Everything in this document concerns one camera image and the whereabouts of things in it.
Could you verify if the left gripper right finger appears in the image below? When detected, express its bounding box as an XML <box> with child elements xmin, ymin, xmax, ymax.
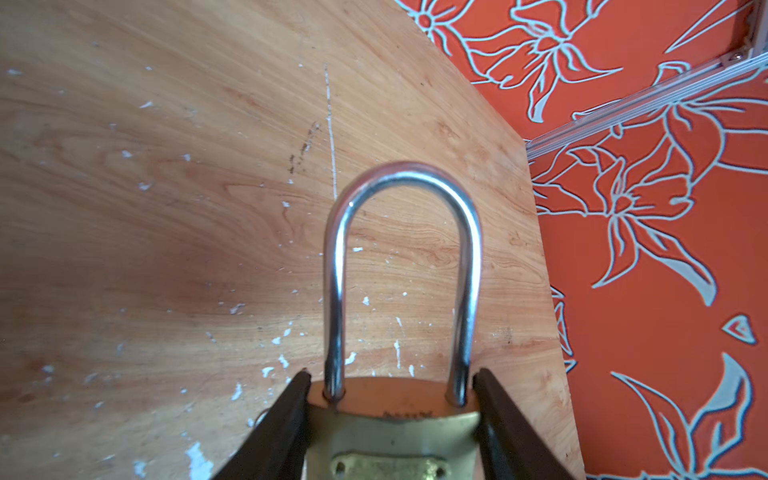
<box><xmin>473</xmin><ymin>368</ymin><xmax>573</xmax><ymax>479</ymax></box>

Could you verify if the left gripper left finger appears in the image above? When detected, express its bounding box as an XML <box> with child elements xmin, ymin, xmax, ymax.
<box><xmin>213</xmin><ymin>370</ymin><xmax>311</xmax><ymax>480</ymax></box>

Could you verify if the large brass padlock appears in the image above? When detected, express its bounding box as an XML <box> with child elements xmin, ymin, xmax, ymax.
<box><xmin>306</xmin><ymin>161</ymin><xmax>482</xmax><ymax>479</ymax></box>

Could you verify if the aluminium frame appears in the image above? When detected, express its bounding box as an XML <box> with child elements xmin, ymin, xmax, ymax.
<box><xmin>526</xmin><ymin>1</ymin><xmax>767</xmax><ymax>160</ymax></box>

